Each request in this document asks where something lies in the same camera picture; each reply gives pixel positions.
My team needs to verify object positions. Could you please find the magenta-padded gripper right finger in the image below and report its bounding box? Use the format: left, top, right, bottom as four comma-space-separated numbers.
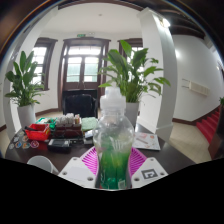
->
128, 147, 169, 190

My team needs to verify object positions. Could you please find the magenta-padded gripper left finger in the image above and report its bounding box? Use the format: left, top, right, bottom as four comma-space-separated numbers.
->
58, 146, 101, 190

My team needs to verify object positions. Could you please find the clear bottle with green drink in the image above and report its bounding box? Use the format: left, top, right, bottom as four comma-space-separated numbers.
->
92, 86, 136, 191

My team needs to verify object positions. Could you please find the white printed magazine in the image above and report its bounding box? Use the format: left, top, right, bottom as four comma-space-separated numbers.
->
132, 131, 162, 152

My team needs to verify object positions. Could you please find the flat black device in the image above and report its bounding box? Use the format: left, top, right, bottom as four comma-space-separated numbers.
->
46, 138, 72, 154

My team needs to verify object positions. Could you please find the white mug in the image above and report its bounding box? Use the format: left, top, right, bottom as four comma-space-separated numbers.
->
26, 155, 60, 176

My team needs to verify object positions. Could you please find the wooden tea tray with cups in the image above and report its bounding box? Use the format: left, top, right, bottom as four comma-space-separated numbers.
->
53, 113, 84, 138

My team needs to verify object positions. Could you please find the green book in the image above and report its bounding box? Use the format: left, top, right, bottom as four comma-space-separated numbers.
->
80, 116, 100, 132

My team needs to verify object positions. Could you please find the red box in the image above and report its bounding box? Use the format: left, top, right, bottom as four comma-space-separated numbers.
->
24, 122, 52, 141

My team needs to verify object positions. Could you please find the black office chair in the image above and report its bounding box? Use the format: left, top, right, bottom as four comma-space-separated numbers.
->
61, 88, 100, 119

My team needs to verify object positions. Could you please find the red carpeted staircase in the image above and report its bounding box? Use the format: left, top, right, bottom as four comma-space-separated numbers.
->
195, 106, 223, 145

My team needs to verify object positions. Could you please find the potted plant in white pot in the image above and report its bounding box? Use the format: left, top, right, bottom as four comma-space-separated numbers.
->
3, 50, 46, 130
97, 39, 172, 128

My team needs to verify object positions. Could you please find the brown wooden glazed door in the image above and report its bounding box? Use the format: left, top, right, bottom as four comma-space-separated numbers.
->
57, 37, 112, 101

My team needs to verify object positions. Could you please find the brown-framed window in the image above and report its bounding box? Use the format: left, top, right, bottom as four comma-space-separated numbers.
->
31, 37, 59, 91
116, 37, 145, 62

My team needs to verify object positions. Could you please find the white wall radiator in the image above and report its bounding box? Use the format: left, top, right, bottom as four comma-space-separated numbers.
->
182, 78, 211, 97

